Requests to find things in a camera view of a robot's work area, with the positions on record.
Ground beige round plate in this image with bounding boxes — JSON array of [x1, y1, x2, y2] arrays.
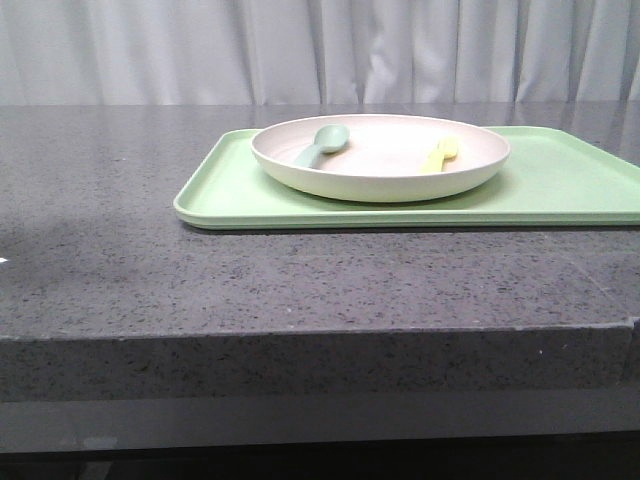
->
[[251, 114, 511, 203]]

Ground yellow plastic fork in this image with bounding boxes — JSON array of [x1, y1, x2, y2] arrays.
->
[[419, 137, 459, 174]]

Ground mint green plastic spoon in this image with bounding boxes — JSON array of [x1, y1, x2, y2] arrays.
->
[[294, 124, 350, 168]]

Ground light green tray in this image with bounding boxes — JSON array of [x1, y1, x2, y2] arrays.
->
[[173, 126, 639, 230]]

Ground white pleated curtain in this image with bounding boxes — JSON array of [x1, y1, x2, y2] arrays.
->
[[1, 1, 639, 106]]

